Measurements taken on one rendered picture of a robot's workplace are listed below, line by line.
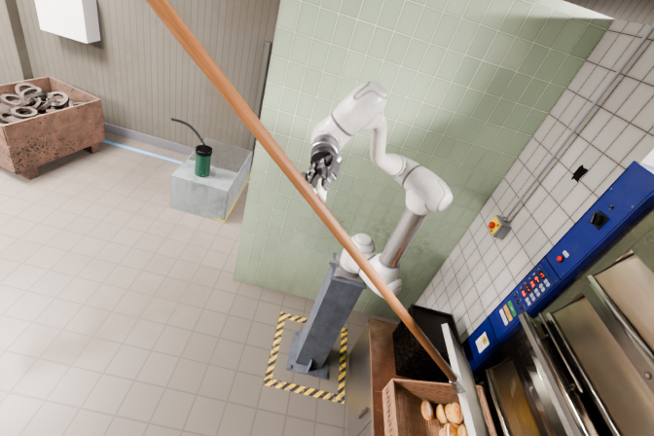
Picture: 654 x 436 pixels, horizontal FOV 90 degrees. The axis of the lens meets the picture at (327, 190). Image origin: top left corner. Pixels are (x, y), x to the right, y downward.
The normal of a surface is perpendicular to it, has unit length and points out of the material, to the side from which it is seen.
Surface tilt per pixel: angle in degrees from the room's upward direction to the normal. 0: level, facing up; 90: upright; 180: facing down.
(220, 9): 90
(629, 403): 70
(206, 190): 90
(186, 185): 90
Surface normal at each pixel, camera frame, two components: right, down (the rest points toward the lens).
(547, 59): -0.07, 0.55
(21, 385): 0.27, -0.79
